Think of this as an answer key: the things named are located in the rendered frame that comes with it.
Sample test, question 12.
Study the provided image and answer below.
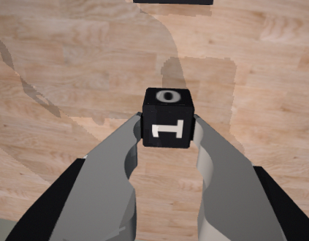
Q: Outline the black cube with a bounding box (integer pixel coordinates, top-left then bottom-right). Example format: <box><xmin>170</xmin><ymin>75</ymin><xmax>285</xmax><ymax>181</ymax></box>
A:
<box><xmin>142</xmin><ymin>88</ymin><xmax>195</xmax><ymax>149</ymax></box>

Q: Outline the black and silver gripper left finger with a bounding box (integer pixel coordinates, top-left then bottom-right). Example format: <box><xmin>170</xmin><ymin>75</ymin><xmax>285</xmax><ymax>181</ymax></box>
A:
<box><xmin>5</xmin><ymin>112</ymin><xmax>143</xmax><ymax>241</ymax></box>

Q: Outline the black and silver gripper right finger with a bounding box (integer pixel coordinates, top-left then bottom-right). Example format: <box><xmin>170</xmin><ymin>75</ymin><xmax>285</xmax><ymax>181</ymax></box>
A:
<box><xmin>191</xmin><ymin>114</ymin><xmax>309</xmax><ymax>241</ymax></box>

